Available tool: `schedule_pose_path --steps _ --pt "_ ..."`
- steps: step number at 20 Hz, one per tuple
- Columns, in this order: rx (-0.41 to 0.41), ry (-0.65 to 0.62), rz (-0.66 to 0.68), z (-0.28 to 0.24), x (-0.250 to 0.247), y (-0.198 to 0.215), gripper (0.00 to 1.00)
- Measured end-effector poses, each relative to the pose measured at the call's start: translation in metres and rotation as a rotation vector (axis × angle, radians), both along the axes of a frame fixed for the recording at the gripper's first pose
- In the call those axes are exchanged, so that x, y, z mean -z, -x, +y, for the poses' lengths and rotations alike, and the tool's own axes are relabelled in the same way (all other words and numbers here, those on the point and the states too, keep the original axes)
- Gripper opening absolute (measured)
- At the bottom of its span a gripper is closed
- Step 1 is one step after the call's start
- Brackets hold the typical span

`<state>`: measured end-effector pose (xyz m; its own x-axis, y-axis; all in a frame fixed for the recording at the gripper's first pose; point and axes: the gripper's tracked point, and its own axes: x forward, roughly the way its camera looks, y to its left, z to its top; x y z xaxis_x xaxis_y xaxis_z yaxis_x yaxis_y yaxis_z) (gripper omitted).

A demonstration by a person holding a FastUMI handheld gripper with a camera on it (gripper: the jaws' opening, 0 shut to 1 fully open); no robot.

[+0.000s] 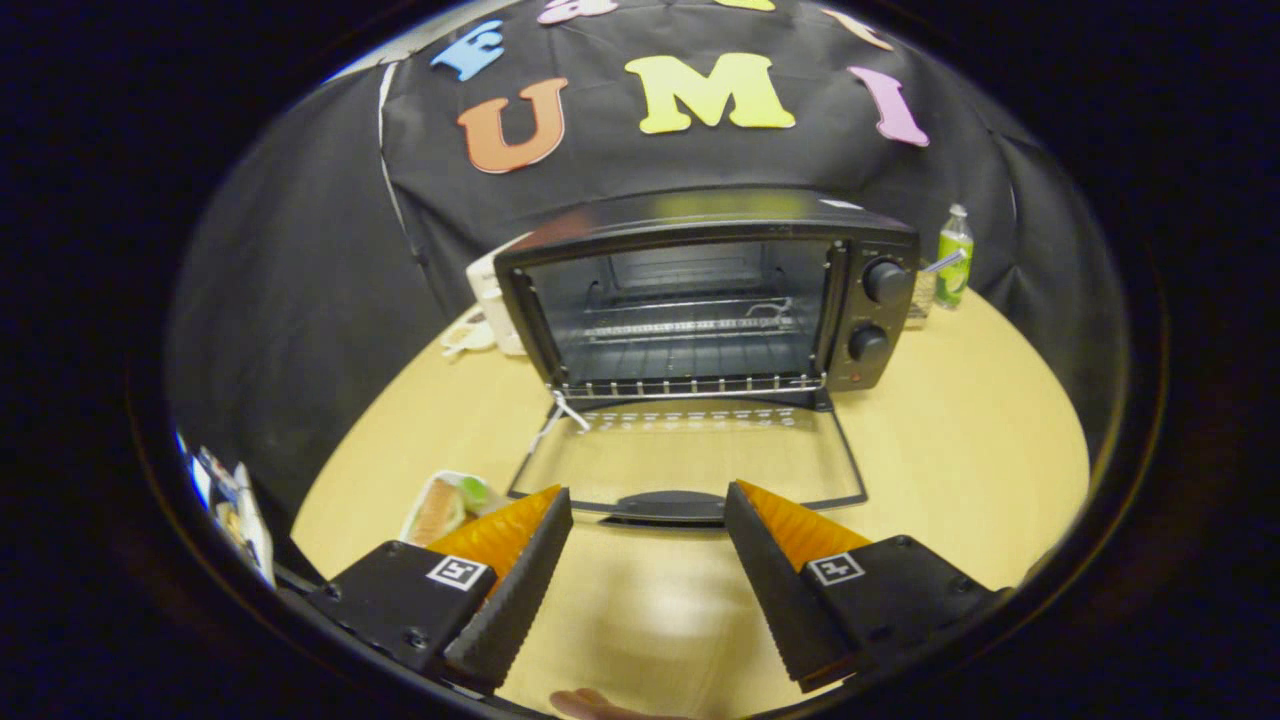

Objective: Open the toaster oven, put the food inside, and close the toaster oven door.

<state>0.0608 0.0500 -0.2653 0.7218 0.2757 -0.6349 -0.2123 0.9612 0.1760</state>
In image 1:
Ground black toaster oven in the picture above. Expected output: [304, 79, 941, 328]
[493, 185, 921, 528]

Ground white appliance with display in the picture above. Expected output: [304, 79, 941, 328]
[465, 232, 531, 358]

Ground clear glass cup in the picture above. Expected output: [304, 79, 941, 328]
[908, 255, 941, 326]

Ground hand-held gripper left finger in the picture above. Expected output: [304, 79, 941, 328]
[305, 485, 574, 696]

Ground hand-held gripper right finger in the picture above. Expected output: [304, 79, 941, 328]
[724, 481, 1009, 694]

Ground green drink bottle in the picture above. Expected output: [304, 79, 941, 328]
[935, 204, 974, 311]

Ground white string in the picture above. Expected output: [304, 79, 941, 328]
[528, 390, 591, 453]

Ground colourful printed items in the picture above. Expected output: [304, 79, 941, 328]
[175, 430, 276, 591]

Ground clear plastic food tray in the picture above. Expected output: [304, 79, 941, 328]
[400, 470, 504, 548]

